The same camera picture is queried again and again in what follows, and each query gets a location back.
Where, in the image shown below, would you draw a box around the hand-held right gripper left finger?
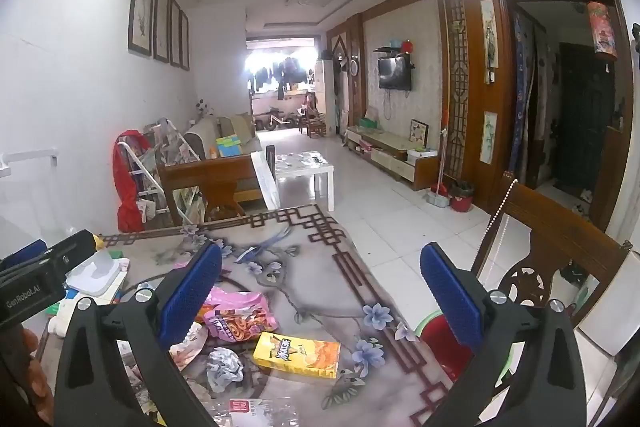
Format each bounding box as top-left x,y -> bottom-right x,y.
54,241 -> 236,427

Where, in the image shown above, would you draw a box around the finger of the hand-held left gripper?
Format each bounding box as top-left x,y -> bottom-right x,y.
0,229 -> 97,283
0,239 -> 49,270

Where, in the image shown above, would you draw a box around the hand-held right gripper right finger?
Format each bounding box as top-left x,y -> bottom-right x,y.
419,242 -> 586,427

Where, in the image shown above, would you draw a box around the red bucket green rim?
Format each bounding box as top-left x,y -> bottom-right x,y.
415,309 -> 511,388

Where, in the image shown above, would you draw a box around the pink snack bag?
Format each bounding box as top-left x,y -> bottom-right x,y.
199,286 -> 279,342

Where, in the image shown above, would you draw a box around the brown paper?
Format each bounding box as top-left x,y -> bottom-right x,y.
169,324 -> 210,370

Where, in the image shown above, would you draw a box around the grey paper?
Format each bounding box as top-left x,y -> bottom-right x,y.
206,347 -> 245,394

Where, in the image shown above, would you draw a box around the yellow box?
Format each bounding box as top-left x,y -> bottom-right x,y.
251,331 -> 342,380

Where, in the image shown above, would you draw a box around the person's left hand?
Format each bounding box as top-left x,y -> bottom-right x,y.
12,326 -> 53,413

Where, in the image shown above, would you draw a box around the white tray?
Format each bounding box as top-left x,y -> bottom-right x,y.
65,257 -> 131,305

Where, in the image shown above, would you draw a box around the blue white strip wrapper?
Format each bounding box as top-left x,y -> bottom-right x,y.
235,229 -> 292,264

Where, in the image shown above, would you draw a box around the red garment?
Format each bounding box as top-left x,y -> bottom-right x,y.
112,130 -> 151,233

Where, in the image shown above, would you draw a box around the red mop bucket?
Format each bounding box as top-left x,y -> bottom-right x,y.
447,181 -> 476,212

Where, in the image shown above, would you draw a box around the white drying rack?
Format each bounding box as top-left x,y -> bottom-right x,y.
116,117 -> 201,228

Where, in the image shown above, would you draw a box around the wooden sofa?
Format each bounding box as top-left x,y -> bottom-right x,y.
157,114 -> 276,228

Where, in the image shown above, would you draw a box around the carved wooden dining chair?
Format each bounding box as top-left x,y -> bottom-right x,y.
470,179 -> 640,408

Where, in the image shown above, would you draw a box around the clear packet red label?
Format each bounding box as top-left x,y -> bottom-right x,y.
229,399 -> 321,427

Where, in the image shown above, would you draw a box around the white foam board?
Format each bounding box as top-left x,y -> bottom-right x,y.
251,152 -> 281,210

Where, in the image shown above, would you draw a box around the wooden television cabinet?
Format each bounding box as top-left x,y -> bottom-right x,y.
345,125 -> 441,192

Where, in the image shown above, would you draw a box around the colourful toy box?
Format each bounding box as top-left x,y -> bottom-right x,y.
215,134 -> 246,158

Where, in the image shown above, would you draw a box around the framed puzzle picture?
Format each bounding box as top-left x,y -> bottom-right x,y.
409,119 -> 430,146

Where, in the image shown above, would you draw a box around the white balance bike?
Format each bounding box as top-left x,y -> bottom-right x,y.
260,107 -> 296,132

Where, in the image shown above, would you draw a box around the blue patterned door curtain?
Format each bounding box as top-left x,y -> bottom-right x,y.
510,9 -> 538,188

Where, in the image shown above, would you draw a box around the small wooden chair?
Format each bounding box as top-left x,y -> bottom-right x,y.
300,104 -> 326,138

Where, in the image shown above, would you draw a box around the dark entrance door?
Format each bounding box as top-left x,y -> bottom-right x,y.
555,42 -> 618,208

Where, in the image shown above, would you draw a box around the wooden lattice screen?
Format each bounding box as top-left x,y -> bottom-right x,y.
436,0 -> 506,212

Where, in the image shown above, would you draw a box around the white standing air conditioner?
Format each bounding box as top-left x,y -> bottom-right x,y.
315,59 -> 336,135

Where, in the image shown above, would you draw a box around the hanging dark clothes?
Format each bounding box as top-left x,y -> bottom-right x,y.
247,57 -> 318,100

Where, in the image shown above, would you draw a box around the red hanging decoration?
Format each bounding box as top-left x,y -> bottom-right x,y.
586,1 -> 620,62

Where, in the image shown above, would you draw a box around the white bead string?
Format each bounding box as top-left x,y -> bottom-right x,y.
477,179 -> 518,268

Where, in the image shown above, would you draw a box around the short wall scroll painting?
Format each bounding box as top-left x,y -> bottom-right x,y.
480,111 -> 499,165

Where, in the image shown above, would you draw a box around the white handled mop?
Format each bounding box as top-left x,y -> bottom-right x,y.
429,27 -> 453,208

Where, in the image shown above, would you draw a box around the wall television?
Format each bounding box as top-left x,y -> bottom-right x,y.
377,56 -> 413,92

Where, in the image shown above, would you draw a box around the framed wall picture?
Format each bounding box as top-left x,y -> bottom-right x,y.
128,0 -> 157,58
179,9 -> 191,72
152,0 -> 171,64
168,0 -> 182,68

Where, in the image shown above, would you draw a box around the black wall shelf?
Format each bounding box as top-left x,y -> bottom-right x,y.
374,38 -> 416,58

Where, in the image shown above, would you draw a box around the tall wall scroll painting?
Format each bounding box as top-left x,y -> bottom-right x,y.
480,0 -> 500,70

